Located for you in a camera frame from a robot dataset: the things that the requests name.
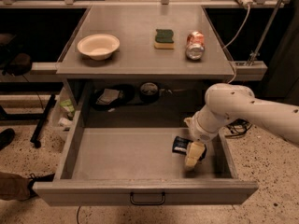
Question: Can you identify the grey metal counter cabinet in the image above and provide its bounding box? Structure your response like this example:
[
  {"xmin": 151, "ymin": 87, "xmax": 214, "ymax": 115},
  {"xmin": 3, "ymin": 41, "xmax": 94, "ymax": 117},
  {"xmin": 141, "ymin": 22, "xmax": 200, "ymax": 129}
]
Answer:
[{"xmin": 55, "ymin": 4, "xmax": 235, "ymax": 110}]

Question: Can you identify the tan trouser leg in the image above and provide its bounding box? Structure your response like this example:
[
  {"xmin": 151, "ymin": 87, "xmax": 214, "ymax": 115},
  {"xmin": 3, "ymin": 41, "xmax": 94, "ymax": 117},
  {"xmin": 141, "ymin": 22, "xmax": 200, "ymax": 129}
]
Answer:
[{"xmin": 0, "ymin": 172, "xmax": 30, "ymax": 201}]

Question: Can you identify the white power cable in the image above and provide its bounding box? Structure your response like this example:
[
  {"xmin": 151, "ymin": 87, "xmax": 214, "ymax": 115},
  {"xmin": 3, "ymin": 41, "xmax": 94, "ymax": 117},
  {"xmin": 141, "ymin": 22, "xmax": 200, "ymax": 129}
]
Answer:
[{"xmin": 221, "ymin": 3, "xmax": 251, "ymax": 85}]

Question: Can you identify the black shoe at left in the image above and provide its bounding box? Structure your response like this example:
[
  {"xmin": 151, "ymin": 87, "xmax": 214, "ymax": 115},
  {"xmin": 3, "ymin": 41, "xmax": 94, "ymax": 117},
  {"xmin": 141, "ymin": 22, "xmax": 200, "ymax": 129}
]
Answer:
[{"xmin": 0, "ymin": 128, "xmax": 15, "ymax": 150}]

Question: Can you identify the white paper bowl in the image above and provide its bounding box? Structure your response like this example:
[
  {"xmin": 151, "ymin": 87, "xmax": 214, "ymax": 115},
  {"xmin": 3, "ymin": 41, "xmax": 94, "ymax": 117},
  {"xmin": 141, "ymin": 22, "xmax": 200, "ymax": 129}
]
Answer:
[{"xmin": 77, "ymin": 34, "xmax": 120, "ymax": 61}]

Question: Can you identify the clear plastic bin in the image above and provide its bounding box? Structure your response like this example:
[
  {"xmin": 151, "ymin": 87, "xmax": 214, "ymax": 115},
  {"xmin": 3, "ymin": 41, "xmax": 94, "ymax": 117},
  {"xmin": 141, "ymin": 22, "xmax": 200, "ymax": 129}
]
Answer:
[{"xmin": 50, "ymin": 88, "xmax": 75, "ymax": 141}]

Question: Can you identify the black bag with grey cloth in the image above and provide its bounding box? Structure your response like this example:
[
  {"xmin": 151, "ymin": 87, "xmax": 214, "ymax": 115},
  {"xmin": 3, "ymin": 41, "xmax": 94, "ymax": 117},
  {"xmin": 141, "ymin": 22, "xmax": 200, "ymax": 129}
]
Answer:
[{"xmin": 90, "ymin": 84, "xmax": 135, "ymax": 111}]

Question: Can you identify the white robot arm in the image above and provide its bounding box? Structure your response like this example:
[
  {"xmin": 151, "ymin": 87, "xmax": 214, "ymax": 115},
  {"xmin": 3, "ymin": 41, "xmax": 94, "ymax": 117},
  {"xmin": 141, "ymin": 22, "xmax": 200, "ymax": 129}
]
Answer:
[{"xmin": 184, "ymin": 83, "xmax": 299, "ymax": 170}]

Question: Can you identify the black cable bundle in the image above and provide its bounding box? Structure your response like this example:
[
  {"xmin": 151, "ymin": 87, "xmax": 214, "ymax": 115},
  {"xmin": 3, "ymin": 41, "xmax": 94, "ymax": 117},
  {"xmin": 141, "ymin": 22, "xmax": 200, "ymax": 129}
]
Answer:
[{"xmin": 224, "ymin": 119, "xmax": 253, "ymax": 139}]

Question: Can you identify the black stand leg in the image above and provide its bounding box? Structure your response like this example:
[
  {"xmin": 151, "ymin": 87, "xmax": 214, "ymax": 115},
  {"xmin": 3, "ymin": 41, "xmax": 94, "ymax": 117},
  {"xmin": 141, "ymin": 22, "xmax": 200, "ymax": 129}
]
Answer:
[{"xmin": 30, "ymin": 94, "xmax": 56, "ymax": 148}]

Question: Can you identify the green yellow sponge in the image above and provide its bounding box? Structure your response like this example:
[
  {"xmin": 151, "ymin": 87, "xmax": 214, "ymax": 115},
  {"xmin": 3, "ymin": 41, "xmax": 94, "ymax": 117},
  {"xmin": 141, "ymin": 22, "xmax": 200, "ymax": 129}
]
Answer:
[{"xmin": 154, "ymin": 29, "xmax": 174, "ymax": 49}]

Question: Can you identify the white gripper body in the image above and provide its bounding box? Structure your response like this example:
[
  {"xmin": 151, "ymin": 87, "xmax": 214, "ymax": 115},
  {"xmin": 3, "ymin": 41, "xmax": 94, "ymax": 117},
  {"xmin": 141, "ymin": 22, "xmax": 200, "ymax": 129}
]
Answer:
[{"xmin": 184, "ymin": 111, "xmax": 220, "ymax": 143}]

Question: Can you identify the dark brown round object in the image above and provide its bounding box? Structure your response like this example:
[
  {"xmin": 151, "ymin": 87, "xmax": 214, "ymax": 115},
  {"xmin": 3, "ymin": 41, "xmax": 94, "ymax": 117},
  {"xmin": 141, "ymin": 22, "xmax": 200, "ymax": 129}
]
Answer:
[{"xmin": 3, "ymin": 53, "xmax": 32, "ymax": 77}]

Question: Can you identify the black shoe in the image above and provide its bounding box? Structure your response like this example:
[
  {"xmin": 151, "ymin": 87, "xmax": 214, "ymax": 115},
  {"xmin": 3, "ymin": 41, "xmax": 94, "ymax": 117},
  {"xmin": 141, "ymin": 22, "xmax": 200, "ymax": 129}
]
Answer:
[
  {"xmin": 0, "ymin": 128, "xmax": 15, "ymax": 150},
  {"xmin": 27, "ymin": 172, "xmax": 56, "ymax": 199}
]

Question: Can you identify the orange soda can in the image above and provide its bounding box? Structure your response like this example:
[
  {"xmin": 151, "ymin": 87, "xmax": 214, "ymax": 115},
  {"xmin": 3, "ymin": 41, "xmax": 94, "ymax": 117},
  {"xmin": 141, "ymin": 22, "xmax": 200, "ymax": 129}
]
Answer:
[{"xmin": 185, "ymin": 31, "xmax": 205, "ymax": 61}]

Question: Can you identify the blue rxbar blueberry wrapper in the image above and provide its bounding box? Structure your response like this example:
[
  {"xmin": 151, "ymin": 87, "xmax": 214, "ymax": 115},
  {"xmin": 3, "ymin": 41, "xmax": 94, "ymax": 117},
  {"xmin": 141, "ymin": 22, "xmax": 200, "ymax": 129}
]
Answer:
[{"xmin": 172, "ymin": 136, "xmax": 206, "ymax": 161}]

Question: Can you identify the black tape roll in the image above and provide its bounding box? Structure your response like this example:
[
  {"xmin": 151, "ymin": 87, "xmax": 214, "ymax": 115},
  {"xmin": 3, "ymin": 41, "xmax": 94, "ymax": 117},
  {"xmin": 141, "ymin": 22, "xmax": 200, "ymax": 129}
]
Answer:
[{"xmin": 139, "ymin": 82, "xmax": 160, "ymax": 103}]

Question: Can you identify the black drawer handle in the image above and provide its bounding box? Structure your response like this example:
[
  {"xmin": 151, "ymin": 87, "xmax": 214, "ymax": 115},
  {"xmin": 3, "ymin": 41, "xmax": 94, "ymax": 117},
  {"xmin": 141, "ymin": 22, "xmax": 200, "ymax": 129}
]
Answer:
[{"xmin": 130, "ymin": 192, "xmax": 166, "ymax": 206}]

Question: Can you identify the open grey top drawer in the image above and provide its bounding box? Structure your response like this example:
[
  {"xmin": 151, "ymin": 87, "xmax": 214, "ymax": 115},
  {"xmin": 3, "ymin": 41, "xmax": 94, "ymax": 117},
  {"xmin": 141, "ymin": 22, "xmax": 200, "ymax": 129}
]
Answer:
[{"xmin": 32, "ymin": 84, "xmax": 260, "ymax": 207}]

